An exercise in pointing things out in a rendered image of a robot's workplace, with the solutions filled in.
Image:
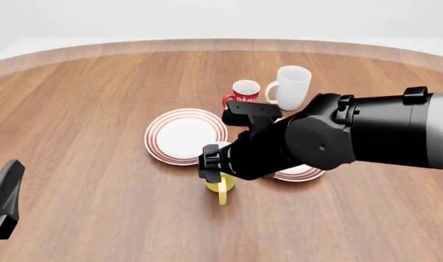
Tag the red mug with white print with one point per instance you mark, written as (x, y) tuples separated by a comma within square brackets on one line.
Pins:
[(244, 95)]

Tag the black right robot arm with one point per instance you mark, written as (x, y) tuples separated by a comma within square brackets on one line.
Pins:
[(370, 131)]

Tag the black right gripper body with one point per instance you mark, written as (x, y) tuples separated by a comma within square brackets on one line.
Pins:
[(214, 158)]

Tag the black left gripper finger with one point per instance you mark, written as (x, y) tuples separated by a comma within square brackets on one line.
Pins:
[(8, 188)]

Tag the white plate with red rings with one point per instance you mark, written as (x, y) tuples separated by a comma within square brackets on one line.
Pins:
[(297, 174), (181, 136)]

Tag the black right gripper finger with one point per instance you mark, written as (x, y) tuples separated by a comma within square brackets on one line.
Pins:
[(209, 175)]

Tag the yellow and white mug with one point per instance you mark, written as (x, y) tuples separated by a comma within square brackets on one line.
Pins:
[(224, 191)]

